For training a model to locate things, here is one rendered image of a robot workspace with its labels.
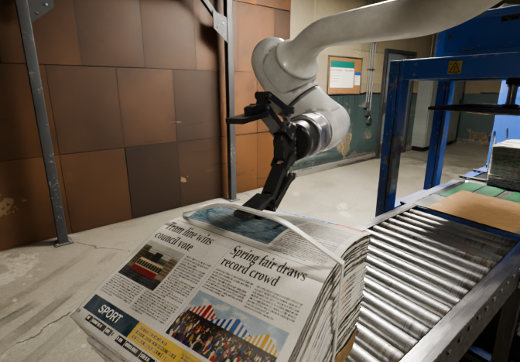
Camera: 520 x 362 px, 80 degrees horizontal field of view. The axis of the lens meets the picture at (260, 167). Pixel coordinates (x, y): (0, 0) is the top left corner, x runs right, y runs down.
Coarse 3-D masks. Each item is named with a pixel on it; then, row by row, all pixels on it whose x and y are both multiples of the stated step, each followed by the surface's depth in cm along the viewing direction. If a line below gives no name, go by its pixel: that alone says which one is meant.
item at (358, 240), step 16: (224, 208) 58; (304, 224) 55; (320, 224) 57; (336, 224) 61; (336, 240) 47; (352, 240) 48; (368, 240) 59; (352, 256) 49; (352, 272) 50; (352, 288) 51; (352, 304) 52; (352, 320) 54; (336, 352) 49
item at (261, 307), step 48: (192, 240) 47; (96, 288) 43; (144, 288) 41; (192, 288) 40; (240, 288) 38; (288, 288) 37; (96, 336) 37; (144, 336) 35; (192, 336) 34; (240, 336) 33; (288, 336) 32
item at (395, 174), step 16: (400, 64) 162; (400, 80) 163; (400, 96) 165; (400, 112) 168; (384, 128) 175; (400, 128) 172; (384, 144) 177; (400, 144) 175; (384, 160) 178; (384, 176) 180; (384, 192) 181; (384, 208) 184
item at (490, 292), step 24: (504, 264) 110; (480, 288) 97; (504, 288) 102; (456, 312) 86; (480, 312) 89; (432, 336) 78; (456, 336) 78; (408, 360) 71; (432, 360) 71; (456, 360) 83
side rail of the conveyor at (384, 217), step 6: (408, 204) 166; (414, 204) 166; (390, 210) 158; (396, 210) 158; (402, 210) 158; (408, 210) 160; (378, 216) 151; (384, 216) 151; (390, 216) 151; (366, 222) 144; (372, 222) 144; (378, 222) 144; (360, 228) 138; (366, 228) 138
